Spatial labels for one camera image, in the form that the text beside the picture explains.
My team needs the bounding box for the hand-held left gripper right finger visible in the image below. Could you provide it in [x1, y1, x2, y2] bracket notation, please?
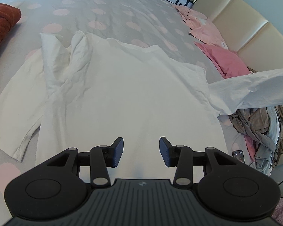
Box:
[159, 137, 249, 188]

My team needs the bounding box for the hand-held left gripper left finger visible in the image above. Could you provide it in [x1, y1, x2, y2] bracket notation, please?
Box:
[34, 137, 124, 188]

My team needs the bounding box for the white long-sleeve shirt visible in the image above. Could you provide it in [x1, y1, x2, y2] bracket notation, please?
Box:
[0, 30, 283, 185]

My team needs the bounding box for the pile of mixed clothes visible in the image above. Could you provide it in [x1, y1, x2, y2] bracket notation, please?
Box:
[247, 66, 283, 138]

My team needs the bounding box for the black phone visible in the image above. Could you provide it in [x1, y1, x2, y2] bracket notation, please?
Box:
[232, 150, 246, 164]

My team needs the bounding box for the pink cloth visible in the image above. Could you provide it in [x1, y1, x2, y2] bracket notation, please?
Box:
[243, 135, 257, 159]

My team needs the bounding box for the grey-brown garment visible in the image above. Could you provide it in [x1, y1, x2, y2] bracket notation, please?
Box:
[228, 107, 277, 157]

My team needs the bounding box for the light blue garment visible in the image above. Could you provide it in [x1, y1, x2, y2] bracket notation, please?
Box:
[253, 107, 282, 176]

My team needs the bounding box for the dark pink pillow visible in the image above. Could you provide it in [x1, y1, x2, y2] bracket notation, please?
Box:
[194, 42, 250, 79]

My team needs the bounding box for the light pink printed pillow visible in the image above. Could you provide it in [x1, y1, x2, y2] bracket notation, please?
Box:
[172, 4, 228, 50]

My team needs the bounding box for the bed with polka dot sheet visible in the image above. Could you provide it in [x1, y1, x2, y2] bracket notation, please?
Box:
[0, 0, 279, 226]

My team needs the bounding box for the beige padded headboard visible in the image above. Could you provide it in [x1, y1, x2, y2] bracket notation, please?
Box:
[193, 0, 283, 186]

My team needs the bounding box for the rust red cloth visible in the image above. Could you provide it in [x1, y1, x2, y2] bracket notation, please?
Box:
[0, 2, 22, 63]

